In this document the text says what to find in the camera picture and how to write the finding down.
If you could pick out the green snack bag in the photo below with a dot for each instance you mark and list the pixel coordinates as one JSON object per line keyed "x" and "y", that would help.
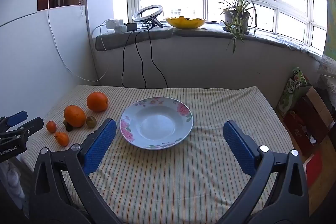
{"x": 288, "y": 92}

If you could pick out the grey windowsill cloth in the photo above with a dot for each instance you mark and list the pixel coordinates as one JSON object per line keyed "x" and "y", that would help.
{"x": 157, "y": 35}

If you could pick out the red box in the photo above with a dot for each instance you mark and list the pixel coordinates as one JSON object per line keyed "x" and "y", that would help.
{"x": 314, "y": 169}

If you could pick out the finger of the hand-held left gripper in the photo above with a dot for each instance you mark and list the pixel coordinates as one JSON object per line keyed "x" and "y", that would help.
{"x": 29, "y": 127}
{"x": 17, "y": 117}

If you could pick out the cardboard box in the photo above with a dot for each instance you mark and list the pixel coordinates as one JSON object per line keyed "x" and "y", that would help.
{"x": 312, "y": 119}

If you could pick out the dark round fruit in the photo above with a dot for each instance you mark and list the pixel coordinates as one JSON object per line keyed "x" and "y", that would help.
{"x": 69, "y": 127}

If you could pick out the yellow bowl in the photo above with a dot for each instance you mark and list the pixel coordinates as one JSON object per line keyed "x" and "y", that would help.
{"x": 183, "y": 23}

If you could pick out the potted spider plant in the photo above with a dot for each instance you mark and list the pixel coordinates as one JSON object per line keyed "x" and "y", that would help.
{"x": 236, "y": 17}

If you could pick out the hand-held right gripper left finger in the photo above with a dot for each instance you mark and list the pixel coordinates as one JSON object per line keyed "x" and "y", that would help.
{"x": 101, "y": 146}

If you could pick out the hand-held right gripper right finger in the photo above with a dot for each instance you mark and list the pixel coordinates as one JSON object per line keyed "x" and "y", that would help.
{"x": 239, "y": 146}

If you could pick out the white lace cloth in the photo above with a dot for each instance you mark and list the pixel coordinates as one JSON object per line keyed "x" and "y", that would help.
{"x": 328, "y": 66}

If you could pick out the floral white plate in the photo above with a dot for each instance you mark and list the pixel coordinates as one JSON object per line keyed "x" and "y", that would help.
{"x": 157, "y": 124}

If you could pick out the small tangerine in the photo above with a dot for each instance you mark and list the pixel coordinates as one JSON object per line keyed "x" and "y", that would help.
{"x": 62, "y": 139}
{"x": 51, "y": 126}

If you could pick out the dark plant saucer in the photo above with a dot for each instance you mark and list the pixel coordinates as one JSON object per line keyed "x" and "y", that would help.
{"x": 245, "y": 32}

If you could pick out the white power adapter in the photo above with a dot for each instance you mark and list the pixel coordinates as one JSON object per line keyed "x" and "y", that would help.
{"x": 115, "y": 24}

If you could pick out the large orange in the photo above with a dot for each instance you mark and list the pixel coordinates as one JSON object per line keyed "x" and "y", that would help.
{"x": 97, "y": 101}
{"x": 74, "y": 116}

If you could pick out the striped tablecloth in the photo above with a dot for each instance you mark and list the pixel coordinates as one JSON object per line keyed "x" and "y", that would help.
{"x": 183, "y": 174}

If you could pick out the black power adapter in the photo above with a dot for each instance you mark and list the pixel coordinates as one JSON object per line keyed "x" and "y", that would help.
{"x": 131, "y": 26}

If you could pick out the yellow-green fruit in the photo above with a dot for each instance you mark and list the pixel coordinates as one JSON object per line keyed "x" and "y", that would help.
{"x": 91, "y": 121}

